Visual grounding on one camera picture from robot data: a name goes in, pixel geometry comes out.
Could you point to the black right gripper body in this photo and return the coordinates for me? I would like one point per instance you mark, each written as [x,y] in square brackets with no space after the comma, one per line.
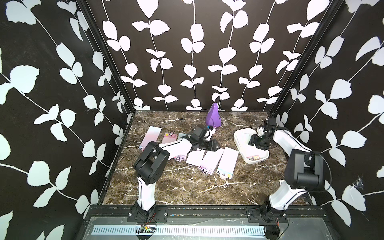
[260,141]

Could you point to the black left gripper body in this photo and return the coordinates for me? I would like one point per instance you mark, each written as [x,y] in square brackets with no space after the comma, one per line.
[208,145]

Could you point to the lilac checked sticker sheet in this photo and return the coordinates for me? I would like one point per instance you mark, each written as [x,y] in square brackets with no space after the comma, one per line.
[195,158]

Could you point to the white plastic storage box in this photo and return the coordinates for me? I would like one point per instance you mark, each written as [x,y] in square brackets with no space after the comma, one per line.
[242,138]

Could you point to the purple sticker sheet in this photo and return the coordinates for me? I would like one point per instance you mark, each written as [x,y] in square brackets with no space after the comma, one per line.
[180,149]

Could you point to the plain lilac sticker sheet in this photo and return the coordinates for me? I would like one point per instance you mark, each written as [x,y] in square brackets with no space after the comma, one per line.
[210,161]

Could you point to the white rainbow sticker sheet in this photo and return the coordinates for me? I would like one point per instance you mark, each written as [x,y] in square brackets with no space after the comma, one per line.
[227,163]

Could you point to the cream pink sticker sheet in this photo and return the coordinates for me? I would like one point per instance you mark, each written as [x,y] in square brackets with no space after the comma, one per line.
[254,158]

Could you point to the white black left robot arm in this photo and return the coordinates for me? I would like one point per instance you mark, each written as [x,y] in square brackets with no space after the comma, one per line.
[151,164]

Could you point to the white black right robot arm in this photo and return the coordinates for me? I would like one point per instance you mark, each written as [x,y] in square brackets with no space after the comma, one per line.
[304,171]

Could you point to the purple plastic object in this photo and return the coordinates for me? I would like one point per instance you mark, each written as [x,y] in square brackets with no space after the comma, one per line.
[213,117]

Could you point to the small electronics board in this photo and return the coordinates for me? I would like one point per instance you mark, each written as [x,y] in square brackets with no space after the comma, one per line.
[146,229]

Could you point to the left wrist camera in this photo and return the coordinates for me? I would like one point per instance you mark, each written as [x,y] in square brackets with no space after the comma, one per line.
[204,132]

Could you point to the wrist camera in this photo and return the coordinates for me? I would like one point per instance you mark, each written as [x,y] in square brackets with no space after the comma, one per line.
[204,132]
[267,128]

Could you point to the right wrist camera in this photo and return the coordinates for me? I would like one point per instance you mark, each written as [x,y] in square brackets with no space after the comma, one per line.
[267,128]

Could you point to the white perforated cable duct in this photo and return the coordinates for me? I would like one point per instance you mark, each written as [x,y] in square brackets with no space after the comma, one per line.
[182,230]

